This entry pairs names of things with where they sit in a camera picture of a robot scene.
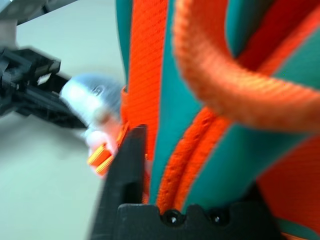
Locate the orange teal backpack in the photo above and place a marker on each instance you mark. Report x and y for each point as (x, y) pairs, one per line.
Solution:
(187, 87)

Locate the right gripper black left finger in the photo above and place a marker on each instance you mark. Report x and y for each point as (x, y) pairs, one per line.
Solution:
(125, 175)

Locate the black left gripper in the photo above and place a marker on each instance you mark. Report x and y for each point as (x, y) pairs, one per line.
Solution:
(20, 80)

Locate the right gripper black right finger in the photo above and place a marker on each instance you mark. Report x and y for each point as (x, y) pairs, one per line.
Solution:
(255, 196)

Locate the grey white plush toy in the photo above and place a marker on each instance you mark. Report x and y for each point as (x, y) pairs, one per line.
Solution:
(82, 95)

